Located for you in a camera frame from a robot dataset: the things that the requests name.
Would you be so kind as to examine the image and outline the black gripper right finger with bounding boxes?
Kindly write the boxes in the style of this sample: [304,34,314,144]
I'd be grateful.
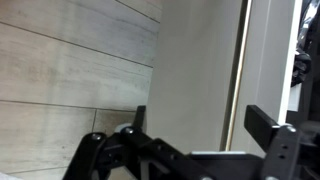
[243,104,301,154]

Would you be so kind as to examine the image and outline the black items inside drawer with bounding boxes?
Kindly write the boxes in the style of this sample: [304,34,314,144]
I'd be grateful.
[291,0,320,87]

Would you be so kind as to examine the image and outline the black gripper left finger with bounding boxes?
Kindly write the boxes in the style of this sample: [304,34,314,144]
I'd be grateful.
[132,105,146,132]

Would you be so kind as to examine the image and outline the grey drawer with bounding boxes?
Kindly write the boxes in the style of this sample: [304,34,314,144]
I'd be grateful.
[147,0,302,155]

